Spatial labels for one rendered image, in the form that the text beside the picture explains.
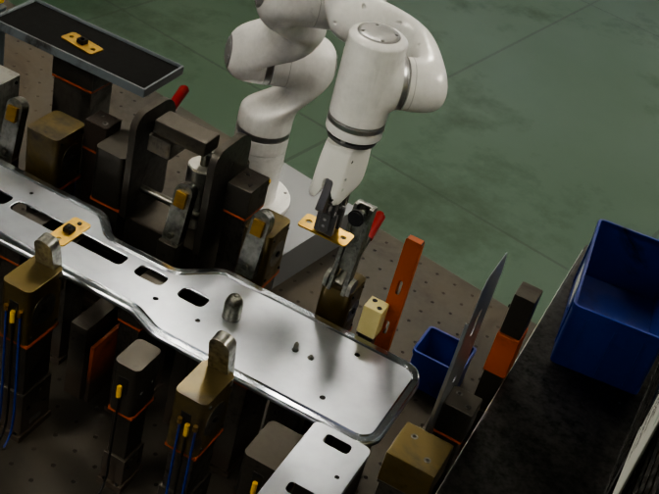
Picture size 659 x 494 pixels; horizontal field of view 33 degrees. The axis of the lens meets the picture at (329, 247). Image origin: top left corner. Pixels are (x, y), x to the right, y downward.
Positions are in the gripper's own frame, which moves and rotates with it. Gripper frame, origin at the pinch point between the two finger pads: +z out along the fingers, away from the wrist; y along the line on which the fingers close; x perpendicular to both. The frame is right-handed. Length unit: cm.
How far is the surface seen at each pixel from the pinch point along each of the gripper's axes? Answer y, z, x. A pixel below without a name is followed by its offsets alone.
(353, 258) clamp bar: -13.8, 15.3, 1.4
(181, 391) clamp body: 24.5, 22.9, -7.2
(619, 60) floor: -411, 128, -9
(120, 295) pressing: 7.8, 27.6, -29.7
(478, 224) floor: -216, 128, -14
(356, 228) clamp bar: -15.5, 10.7, 0.0
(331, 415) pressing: 9.6, 27.4, 12.1
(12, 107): -13, 18, -70
